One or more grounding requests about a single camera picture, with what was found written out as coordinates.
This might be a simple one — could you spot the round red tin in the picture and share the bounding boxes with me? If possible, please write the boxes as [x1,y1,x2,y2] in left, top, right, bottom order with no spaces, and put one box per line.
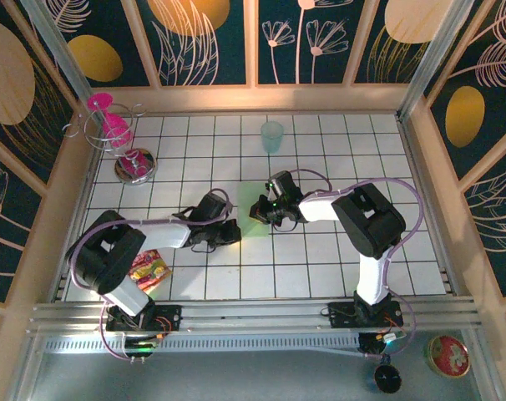
[423,334,471,379]

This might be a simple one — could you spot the aluminium mounting rail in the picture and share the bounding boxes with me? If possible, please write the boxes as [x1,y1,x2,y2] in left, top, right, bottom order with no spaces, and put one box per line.
[27,295,483,335]

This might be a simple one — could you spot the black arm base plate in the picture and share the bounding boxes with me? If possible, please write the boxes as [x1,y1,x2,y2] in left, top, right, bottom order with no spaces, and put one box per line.
[105,303,183,333]
[327,301,404,329]

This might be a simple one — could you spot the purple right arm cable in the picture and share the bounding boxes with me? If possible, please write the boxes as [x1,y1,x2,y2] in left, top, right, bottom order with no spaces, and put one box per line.
[290,168,424,360]

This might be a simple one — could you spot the colourful snack packet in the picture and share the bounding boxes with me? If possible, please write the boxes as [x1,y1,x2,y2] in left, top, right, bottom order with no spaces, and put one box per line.
[127,249,174,293]

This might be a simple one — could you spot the chrome wire glass rack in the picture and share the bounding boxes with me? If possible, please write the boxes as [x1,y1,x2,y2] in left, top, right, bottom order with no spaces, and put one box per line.
[63,102,159,185]

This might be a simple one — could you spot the pink plastic wine glass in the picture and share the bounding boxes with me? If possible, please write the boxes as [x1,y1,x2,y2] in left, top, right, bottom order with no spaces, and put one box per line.
[87,92,134,150]

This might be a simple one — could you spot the green cloth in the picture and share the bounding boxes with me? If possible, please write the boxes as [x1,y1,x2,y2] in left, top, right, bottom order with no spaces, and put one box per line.
[235,181,275,239]

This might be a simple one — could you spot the black controller box with wires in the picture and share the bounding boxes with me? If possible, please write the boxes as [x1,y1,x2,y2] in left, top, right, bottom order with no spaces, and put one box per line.
[122,333,162,359]
[358,331,409,357]

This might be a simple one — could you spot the perforated metal cable tray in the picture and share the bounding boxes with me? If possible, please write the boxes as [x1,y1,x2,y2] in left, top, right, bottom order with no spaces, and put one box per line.
[43,333,362,356]

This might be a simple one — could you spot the round black cap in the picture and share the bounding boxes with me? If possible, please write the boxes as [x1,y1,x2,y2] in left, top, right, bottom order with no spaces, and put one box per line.
[373,363,403,394]

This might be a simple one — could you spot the aluminium frame post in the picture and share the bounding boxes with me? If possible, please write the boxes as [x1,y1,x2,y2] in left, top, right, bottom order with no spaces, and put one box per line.
[18,0,96,104]
[397,0,476,120]

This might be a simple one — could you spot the translucent teal plastic cup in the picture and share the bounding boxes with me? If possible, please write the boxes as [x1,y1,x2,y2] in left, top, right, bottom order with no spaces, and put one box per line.
[260,120,285,155]

